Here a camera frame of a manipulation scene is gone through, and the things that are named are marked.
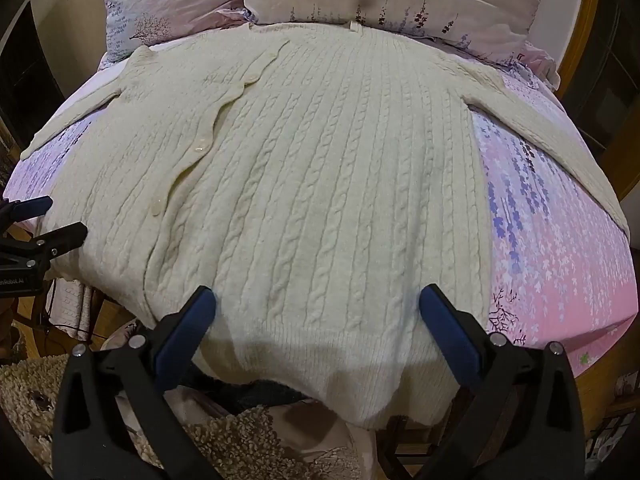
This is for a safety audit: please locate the beige shaggy rug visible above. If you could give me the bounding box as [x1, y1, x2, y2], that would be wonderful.
[0, 352, 363, 480]

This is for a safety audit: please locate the pink knitted cloth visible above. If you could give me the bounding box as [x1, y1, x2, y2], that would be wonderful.
[45, 275, 101, 333]

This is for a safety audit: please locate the cream cable-knit cardigan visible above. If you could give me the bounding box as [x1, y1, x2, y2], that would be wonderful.
[20, 21, 631, 431]

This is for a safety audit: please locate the wooden shelf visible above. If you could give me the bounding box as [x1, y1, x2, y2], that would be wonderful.
[582, 360, 640, 461]

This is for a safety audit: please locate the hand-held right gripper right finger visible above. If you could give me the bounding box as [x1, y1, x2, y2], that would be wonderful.
[417, 284, 586, 480]

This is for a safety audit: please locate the pink floral bed sheet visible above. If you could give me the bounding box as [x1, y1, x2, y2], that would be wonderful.
[0, 67, 640, 378]

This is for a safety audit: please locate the small pink floral pillow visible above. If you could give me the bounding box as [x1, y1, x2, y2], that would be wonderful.
[102, 0, 251, 66]

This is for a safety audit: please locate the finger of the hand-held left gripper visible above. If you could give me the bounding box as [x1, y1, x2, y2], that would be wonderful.
[0, 196, 54, 228]
[0, 221, 89, 267]

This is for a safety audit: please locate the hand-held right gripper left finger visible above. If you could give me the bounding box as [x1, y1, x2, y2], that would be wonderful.
[52, 285, 218, 480]

